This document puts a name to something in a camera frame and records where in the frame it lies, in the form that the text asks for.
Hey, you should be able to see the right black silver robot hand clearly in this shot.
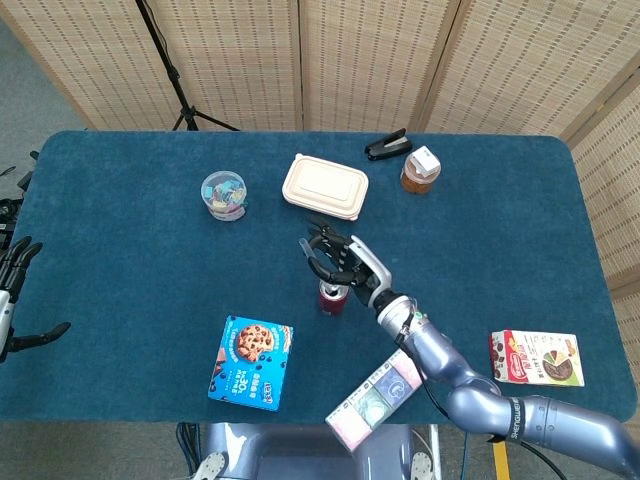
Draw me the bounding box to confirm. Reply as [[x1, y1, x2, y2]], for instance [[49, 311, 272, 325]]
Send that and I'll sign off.
[[298, 214, 392, 307]]

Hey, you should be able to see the red soda can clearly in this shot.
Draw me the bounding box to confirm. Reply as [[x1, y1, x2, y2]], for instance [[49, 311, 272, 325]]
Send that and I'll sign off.
[[318, 279, 350, 317]]

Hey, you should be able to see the black cable bundle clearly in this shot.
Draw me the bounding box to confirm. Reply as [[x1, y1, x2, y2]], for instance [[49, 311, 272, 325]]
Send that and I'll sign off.
[[174, 422, 202, 480]]

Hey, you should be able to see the blue-grey robot torso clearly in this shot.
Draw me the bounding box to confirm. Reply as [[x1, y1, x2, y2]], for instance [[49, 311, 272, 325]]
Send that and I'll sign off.
[[192, 422, 444, 480]]

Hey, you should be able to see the red white snack box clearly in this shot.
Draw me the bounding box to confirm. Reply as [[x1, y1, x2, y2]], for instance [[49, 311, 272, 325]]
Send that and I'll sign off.
[[488, 329, 585, 389]]

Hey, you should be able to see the pastel tissue multipack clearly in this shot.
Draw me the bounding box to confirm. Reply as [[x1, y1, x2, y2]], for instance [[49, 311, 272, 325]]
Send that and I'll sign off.
[[324, 348, 425, 454]]

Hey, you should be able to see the black equipment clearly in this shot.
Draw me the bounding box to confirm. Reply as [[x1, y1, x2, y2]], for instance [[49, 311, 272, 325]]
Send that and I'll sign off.
[[0, 149, 40, 251]]

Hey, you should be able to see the clear tub of colourful clips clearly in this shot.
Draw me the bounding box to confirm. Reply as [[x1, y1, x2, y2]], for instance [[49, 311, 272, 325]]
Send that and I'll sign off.
[[200, 170, 249, 222]]

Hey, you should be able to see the black tripod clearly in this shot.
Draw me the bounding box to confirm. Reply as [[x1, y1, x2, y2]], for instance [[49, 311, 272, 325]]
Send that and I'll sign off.
[[133, 0, 240, 132]]

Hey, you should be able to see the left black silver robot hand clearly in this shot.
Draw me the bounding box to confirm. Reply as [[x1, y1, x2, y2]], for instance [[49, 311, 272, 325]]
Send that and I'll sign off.
[[0, 236, 72, 364]]

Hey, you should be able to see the beige lidded lunch box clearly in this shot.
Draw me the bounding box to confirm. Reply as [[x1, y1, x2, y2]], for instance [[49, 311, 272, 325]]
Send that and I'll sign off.
[[281, 153, 370, 222]]

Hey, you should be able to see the black stapler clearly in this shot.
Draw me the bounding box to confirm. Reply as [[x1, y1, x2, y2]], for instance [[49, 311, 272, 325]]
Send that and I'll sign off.
[[363, 127, 414, 162]]

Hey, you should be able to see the amber jar with white lid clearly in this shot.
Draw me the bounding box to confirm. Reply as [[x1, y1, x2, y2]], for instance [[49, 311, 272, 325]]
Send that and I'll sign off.
[[399, 145, 443, 197]]

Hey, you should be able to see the blue table cloth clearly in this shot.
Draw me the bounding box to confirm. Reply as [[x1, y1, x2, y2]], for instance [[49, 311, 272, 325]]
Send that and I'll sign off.
[[0, 130, 625, 426]]

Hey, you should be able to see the blue cookie box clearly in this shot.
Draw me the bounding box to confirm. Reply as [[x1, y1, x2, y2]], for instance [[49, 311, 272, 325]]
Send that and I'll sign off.
[[207, 314, 295, 413]]

